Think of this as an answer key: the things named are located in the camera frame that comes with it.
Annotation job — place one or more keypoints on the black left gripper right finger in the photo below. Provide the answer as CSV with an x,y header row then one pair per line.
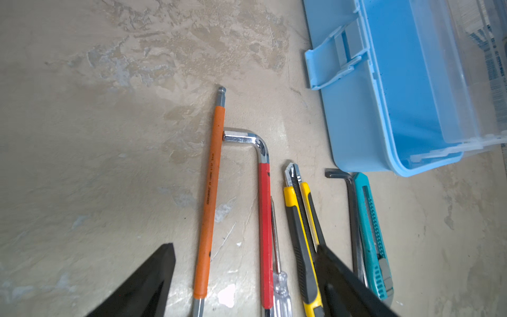
x,y
343,294

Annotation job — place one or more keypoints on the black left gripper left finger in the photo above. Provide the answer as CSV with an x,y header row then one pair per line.
x,y
145,291

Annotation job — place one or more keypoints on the blue toolbox with clear lid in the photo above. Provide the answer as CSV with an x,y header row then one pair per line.
x,y
408,86

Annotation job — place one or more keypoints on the black hex key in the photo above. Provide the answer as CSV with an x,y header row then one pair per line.
x,y
356,243

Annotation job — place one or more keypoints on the teal utility knife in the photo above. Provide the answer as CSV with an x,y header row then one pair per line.
x,y
376,264

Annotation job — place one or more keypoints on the yellow black utility knife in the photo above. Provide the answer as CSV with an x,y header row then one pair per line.
x,y
307,280

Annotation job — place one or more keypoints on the orange sleeved hex key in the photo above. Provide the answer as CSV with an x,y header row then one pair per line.
x,y
209,205

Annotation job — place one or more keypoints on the red sleeved hex key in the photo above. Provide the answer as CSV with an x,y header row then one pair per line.
x,y
265,222

